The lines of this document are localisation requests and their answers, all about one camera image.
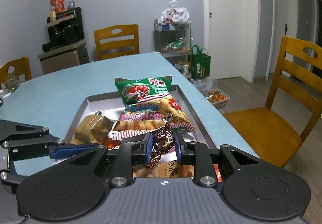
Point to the green tote bag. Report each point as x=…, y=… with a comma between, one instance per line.
x=200, y=65

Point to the orange snack packet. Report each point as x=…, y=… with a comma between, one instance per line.
x=112, y=142

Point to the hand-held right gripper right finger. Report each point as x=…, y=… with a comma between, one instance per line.
x=178, y=149

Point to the yellow bottle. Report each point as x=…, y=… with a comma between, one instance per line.
x=52, y=15

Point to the wooden chair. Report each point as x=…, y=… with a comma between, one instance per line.
x=100, y=37
x=22, y=68
x=264, y=128

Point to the dark door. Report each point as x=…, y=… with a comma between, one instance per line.
x=318, y=20

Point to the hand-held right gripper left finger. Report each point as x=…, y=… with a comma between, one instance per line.
x=148, y=148

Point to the pile of colourful snack packets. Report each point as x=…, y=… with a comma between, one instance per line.
x=176, y=45

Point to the metal cart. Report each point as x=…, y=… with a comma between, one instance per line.
x=158, y=37

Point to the glass jar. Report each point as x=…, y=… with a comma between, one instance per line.
x=11, y=83

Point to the black coffee machine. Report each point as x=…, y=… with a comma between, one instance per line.
x=65, y=32

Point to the grey cardboard box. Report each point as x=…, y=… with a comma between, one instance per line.
x=98, y=103

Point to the white door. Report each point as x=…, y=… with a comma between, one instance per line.
x=281, y=12

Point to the small brown shiny packet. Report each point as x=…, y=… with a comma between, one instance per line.
x=91, y=128

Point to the red snack bag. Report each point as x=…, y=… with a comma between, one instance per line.
x=57, y=2

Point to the clear plastic bag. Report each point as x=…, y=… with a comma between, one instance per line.
x=205, y=83

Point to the clear container of oranges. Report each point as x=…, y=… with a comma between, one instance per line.
x=216, y=97

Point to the white plastic bag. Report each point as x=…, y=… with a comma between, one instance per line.
x=176, y=15

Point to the green prawn cracker bag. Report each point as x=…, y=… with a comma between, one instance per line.
x=140, y=103

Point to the chocolate candy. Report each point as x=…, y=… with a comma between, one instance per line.
x=163, y=141

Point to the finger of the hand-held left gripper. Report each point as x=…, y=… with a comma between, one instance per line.
x=10, y=176
x=73, y=150

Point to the grey cabinet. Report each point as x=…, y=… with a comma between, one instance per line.
x=63, y=60

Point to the tan crumpled snack packet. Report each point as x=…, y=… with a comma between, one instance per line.
x=163, y=170

